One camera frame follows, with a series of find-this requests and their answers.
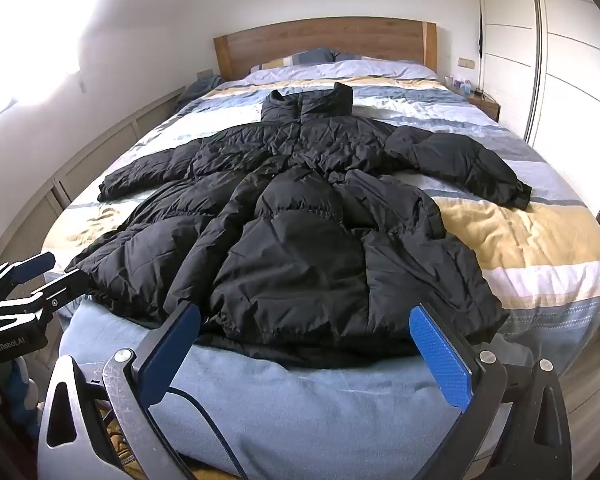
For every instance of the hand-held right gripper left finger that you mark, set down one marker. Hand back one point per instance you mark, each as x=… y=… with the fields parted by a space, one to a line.
x=172 y=355

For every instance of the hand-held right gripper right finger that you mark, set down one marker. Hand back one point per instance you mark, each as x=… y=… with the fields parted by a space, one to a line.
x=440 y=355

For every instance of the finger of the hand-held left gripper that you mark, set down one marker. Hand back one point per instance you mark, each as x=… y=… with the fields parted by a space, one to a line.
x=32 y=266
x=62 y=290

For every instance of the black puffer jacket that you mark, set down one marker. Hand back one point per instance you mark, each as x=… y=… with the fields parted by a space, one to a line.
x=300 y=220

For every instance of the blue object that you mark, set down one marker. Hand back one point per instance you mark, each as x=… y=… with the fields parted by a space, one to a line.
x=24 y=400

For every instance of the striped duvet cover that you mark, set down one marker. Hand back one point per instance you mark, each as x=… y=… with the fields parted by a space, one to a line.
x=520 y=240

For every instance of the light blue blanket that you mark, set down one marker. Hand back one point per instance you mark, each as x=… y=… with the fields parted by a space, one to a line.
x=305 y=410

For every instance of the bright window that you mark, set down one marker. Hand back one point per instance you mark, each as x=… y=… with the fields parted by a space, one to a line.
x=25 y=50

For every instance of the dark grey-blue cloth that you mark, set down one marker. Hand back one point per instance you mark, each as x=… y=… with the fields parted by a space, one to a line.
x=202 y=87

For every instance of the wooden nightstand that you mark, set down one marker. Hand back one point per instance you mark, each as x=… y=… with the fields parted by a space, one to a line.
x=486 y=107

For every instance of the small blue white container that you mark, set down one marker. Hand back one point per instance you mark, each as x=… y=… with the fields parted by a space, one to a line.
x=464 y=87

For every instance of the lavender pillow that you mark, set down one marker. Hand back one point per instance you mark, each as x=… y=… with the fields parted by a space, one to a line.
x=380 y=69

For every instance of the white sliding wardrobe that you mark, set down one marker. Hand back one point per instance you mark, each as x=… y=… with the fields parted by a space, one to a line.
x=555 y=60

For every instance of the blue striped pillow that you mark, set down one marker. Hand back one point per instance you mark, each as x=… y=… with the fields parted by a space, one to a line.
x=300 y=57

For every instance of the wooden headboard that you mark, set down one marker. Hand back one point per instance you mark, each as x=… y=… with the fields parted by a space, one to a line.
x=330 y=40

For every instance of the low white wall cabinet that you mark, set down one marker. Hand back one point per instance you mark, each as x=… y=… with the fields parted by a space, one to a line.
x=95 y=150

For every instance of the wall socket plate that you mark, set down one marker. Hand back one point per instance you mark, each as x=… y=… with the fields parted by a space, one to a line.
x=466 y=62
x=204 y=73

